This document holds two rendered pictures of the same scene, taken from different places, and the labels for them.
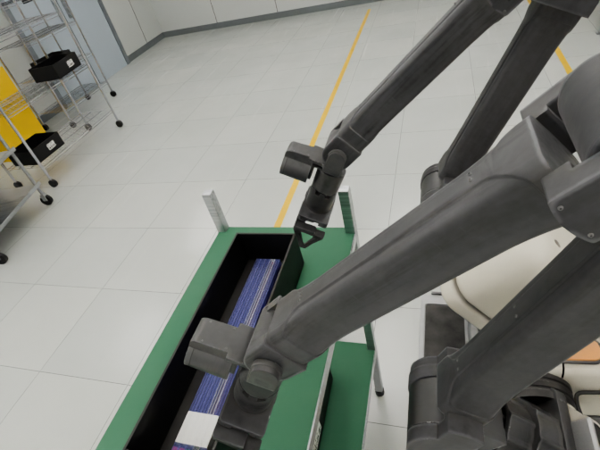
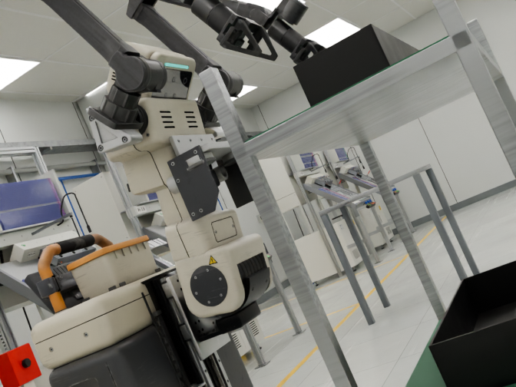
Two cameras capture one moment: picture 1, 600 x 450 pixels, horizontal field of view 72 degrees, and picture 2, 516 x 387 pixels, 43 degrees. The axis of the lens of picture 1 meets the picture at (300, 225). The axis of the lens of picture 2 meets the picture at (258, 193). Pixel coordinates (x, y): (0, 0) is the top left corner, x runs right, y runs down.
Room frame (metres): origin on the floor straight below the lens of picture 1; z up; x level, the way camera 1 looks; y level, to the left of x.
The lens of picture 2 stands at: (2.10, -0.15, 0.77)
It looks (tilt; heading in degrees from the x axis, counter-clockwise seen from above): 4 degrees up; 180
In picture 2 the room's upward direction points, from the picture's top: 24 degrees counter-clockwise
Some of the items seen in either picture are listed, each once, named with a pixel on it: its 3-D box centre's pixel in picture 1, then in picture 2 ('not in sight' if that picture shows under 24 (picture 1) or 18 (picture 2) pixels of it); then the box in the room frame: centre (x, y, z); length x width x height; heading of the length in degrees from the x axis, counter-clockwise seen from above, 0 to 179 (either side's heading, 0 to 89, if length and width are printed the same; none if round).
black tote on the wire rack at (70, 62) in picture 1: (55, 67); not in sight; (4.80, 2.02, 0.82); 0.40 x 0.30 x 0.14; 162
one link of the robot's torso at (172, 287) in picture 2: not in sight; (231, 292); (0.30, -0.32, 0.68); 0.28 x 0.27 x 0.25; 156
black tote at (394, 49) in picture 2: (233, 336); (377, 80); (0.60, 0.21, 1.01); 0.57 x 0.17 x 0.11; 156
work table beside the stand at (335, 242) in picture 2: not in sight; (399, 243); (-2.24, 0.60, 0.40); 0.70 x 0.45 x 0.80; 64
